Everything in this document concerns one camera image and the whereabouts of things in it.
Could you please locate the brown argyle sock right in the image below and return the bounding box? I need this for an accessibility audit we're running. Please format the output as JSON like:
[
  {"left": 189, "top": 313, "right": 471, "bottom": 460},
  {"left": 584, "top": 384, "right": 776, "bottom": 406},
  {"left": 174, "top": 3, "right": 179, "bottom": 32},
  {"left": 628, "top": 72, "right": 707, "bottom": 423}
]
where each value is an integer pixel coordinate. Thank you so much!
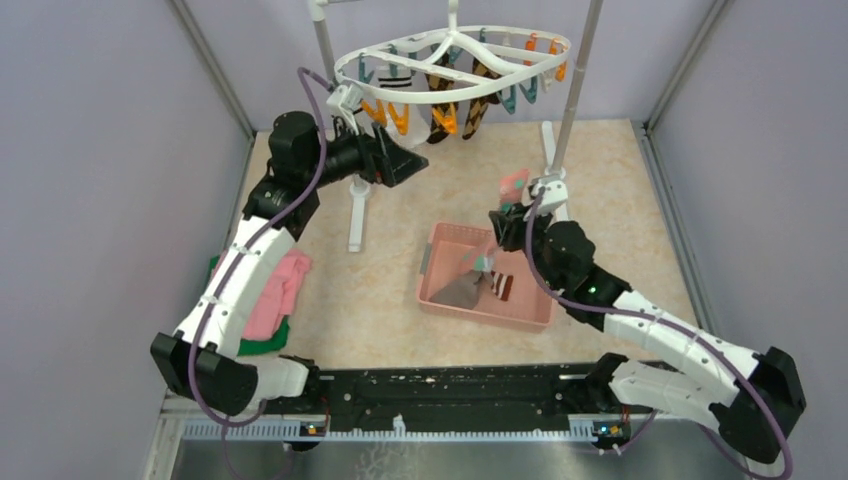
[{"left": 461, "top": 59, "right": 501, "bottom": 140}]

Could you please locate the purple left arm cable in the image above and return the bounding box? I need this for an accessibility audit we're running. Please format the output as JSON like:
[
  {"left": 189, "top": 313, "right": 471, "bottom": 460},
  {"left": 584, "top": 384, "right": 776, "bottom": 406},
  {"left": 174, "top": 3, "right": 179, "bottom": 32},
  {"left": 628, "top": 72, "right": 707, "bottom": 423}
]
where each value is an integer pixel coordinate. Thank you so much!
[{"left": 186, "top": 66, "right": 336, "bottom": 480}]

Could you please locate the pink folded cloth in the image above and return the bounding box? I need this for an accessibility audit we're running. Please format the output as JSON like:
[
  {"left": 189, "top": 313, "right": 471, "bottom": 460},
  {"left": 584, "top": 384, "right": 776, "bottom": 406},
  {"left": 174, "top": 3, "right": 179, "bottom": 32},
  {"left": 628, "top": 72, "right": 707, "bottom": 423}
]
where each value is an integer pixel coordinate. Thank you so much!
[{"left": 238, "top": 248, "right": 312, "bottom": 356}]

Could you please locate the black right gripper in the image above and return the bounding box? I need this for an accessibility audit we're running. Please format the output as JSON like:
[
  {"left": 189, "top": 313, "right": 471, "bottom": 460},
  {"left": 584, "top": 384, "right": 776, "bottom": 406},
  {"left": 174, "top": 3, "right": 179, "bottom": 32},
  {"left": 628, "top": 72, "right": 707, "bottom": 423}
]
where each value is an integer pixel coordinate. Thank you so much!
[{"left": 489, "top": 201, "right": 564, "bottom": 292}]

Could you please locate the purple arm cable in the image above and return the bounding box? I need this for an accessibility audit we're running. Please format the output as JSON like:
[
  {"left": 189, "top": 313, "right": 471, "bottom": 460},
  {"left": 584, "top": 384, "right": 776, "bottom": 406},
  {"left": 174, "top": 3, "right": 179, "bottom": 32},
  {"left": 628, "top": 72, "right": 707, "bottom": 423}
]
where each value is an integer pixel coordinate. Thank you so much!
[
  {"left": 523, "top": 188, "right": 795, "bottom": 480},
  {"left": 186, "top": 66, "right": 336, "bottom": 480}
]

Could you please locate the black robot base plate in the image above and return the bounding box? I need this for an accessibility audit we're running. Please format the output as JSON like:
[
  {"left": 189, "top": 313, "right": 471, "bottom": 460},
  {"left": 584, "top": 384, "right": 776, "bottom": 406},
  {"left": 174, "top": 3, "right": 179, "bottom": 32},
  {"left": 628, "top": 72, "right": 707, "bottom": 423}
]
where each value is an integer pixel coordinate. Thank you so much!
[{"left": 264, "top": 362, "right": 648, "bottom": 455}]

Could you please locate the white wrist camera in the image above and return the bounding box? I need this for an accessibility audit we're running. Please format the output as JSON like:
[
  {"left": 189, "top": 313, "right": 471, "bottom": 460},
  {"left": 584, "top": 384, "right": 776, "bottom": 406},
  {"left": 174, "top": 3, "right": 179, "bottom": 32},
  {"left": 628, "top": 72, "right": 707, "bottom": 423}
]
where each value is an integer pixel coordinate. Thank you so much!
[
  {"left": 326, "top": 83, "right": 363, "bottom": 129},
  {"left": 529, "top": 177, "right": 569, "bottom": 216}
]

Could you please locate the white black striped sock rear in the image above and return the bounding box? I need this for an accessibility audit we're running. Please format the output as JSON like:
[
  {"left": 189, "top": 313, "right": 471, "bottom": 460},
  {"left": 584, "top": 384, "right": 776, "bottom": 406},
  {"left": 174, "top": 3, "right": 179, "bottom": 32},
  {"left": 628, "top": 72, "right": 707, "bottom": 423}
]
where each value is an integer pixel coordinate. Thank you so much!
[{"left": 376, "top": 72, "right": 432, "bottom": 150}]

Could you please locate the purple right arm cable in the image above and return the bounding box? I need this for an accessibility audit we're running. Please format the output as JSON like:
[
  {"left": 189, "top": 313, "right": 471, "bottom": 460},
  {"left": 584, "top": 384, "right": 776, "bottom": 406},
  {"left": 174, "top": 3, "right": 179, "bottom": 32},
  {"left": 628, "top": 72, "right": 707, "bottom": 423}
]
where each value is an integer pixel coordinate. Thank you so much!
[{"left": 523, "top": 188, "right": 795, "bottom": 480}]

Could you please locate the white drying rack stand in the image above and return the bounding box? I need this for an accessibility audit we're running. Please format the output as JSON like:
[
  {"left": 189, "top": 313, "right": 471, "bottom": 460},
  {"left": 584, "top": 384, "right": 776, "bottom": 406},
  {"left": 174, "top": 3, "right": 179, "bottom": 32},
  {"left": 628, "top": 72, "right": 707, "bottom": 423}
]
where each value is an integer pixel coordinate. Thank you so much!
[{"left": 306, "top": 0, "right": 603, "bottom": 253}]

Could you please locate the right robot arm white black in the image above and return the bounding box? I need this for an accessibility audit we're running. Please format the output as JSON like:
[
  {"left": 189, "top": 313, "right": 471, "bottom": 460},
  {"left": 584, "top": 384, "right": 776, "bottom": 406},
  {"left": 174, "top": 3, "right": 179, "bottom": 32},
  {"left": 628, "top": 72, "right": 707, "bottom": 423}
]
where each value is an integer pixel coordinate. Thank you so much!
[{"left": 488, "top": 203, "right": 807, "bottom": 471}]

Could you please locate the grey red striped sock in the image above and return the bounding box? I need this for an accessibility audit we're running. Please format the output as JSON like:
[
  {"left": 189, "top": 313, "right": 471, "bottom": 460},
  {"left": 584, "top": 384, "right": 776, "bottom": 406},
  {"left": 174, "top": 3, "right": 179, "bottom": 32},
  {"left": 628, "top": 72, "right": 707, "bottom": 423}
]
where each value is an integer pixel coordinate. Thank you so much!
[{"left": 428, "top": 269, "right": 515, "bottom": 310}]

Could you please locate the white oval clip hanger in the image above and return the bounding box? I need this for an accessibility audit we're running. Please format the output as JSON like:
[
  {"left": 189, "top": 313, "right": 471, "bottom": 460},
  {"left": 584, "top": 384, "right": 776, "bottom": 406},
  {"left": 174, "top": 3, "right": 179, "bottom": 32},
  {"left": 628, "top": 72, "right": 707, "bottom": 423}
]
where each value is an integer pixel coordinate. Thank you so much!
[{"left": 343, "top": 21, "right": 572, "bottom": 107}]

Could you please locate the pink plastic basket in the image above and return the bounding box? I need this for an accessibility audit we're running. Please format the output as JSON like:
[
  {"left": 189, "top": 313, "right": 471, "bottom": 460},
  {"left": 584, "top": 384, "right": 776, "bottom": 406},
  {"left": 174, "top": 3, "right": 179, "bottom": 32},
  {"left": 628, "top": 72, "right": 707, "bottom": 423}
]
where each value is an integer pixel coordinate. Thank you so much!
[{"left": 416, "top": 222, "right": 554, "bottom": 333}]

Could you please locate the brown argyle sock left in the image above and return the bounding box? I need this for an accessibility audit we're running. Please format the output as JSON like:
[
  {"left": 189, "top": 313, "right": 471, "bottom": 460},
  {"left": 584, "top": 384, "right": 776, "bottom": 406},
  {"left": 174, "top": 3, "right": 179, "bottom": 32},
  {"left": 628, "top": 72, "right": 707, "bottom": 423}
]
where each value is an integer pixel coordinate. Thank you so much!
[{"left": 426, "top": 74, "right": 458, "bottom": 144}]

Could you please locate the pink dotted sock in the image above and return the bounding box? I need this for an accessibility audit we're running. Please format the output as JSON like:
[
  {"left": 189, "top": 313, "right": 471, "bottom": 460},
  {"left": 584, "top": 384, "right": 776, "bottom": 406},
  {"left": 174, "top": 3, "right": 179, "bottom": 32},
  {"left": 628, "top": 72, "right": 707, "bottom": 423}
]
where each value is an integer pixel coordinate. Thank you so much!
[{"left": 459, "top": 169, "right": 529, "bottom": 274}]

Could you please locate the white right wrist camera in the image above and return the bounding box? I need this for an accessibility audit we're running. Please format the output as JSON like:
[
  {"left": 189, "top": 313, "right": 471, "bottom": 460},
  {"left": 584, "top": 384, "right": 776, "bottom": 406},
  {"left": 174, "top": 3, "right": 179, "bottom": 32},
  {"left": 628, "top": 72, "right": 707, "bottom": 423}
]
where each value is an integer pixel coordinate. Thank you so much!
[{"left": 529, "top": 177, "right": 569, "bottom": 216}]

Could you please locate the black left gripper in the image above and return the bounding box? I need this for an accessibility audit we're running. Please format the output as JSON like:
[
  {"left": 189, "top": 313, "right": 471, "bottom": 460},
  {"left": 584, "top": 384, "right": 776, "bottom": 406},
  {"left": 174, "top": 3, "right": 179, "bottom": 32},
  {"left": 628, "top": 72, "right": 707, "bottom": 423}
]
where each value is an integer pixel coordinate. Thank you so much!
[{"left": 303, "top": 113, "right": 427, "bottom": 189}]

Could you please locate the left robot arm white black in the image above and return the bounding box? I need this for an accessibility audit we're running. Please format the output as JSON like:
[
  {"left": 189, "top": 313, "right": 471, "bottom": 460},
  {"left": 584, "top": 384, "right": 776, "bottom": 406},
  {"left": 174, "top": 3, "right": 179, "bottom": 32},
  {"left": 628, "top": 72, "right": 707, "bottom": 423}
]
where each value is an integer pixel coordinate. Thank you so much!
[{"left": 150, "top": 111, "right": 429, "bottom": 425}]

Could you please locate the brown argyle sock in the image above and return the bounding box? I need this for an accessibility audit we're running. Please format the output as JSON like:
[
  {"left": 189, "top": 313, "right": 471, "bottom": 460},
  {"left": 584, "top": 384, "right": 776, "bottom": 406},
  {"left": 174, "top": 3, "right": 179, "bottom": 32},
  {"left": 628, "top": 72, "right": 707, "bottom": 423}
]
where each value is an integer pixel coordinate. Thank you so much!
[
  {"left": 461, "top": 59, "right": 501, "bottom": 140},
  {"left": 426, "top": 74, "right": 458, "bottom": 144}
]

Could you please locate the green folded cloth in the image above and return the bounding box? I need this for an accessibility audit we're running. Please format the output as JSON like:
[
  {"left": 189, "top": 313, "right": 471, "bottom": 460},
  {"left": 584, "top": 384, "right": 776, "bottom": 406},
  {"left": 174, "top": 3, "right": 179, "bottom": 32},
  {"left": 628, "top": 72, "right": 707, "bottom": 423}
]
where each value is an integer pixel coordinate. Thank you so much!
[{"left": 238, "top": 284, "right": 290, "bottom": 356}]

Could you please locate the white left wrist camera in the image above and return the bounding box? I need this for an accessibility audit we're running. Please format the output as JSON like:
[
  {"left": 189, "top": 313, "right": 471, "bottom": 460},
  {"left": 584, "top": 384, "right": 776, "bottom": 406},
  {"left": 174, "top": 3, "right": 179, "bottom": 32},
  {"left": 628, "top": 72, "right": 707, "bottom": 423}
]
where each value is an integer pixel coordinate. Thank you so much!
[{"left": 326, "top": 83, "right": 363, "bottom": 129}]

